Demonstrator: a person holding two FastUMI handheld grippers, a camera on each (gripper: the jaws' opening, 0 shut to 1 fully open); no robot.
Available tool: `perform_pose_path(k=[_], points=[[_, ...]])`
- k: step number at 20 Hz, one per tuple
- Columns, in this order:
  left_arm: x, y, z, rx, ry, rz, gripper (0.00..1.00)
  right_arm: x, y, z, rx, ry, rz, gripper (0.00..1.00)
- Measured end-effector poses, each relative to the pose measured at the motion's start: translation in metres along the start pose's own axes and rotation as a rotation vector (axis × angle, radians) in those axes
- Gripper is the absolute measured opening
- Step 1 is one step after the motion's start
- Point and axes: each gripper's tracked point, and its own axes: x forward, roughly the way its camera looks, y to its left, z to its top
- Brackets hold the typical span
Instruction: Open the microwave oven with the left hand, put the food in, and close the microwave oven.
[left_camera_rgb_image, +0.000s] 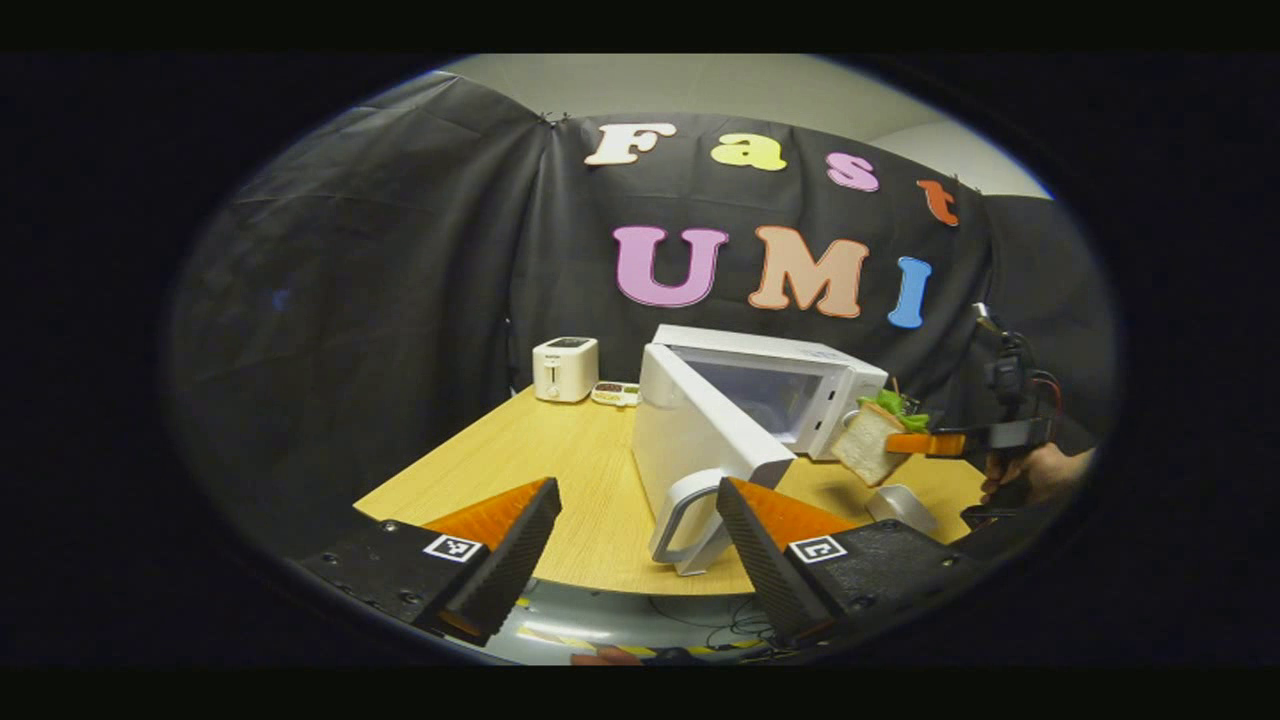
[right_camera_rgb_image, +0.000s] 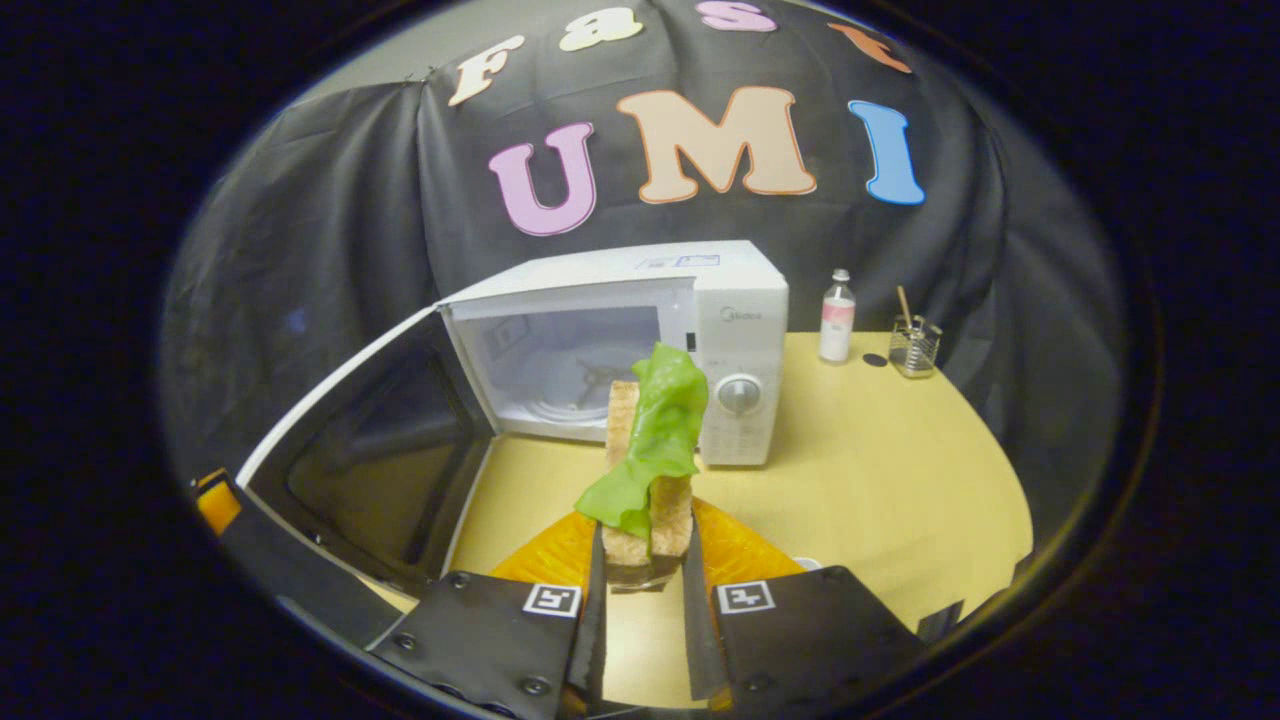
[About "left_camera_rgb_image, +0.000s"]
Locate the white microwave oven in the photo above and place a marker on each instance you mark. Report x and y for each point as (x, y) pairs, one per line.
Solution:
(690, 440)

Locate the black backdrop cloth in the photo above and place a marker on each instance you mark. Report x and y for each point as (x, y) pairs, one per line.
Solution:
(380, 280)

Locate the toy sandwich with green lettuce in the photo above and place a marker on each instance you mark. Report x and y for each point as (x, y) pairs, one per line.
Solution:
(865, 445)

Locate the white toaster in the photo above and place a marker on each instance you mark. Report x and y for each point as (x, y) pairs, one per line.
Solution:
(565, 370)

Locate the small white tray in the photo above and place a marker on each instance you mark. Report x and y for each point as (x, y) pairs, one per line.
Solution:
(905, 505)

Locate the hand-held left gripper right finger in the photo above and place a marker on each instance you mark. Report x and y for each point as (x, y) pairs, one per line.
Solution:
(765, 570)

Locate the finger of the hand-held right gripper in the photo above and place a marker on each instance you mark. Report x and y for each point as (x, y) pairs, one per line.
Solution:
(1000, 436)

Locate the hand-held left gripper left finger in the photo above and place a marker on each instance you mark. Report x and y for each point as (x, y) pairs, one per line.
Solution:
(510, 570)

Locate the small white snack dish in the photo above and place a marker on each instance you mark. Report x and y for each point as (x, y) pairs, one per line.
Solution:
(615, 393)

